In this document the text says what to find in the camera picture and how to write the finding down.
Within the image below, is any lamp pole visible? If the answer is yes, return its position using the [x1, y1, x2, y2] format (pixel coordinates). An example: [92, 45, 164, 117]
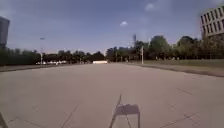
[39, 36, 45, 66]

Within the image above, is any pale pole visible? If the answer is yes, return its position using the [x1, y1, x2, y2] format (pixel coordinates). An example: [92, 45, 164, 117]
[140, 45, 145, 66]

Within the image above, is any grey stone slab plaza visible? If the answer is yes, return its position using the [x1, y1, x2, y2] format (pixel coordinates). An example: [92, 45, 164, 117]
[0, 62, 224, 128]

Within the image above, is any row of trees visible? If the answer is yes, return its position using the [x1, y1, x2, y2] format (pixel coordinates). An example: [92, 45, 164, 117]
[0, 34, 224, 66]

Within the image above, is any white low structure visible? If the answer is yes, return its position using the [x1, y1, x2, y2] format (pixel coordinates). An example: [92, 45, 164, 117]
[92, 60, 109, 65]

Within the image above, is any grey tall building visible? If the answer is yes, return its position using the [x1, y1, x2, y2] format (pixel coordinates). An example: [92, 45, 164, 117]
[0, 16, 11, 50]

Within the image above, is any pale building with windows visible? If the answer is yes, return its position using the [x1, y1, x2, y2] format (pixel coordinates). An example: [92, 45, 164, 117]
[199, 4, 224, 40]

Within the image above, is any grass strip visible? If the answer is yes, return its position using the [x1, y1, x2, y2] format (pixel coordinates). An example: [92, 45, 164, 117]
[127, 58, 224, 78]
[0, 63, 69, 73]

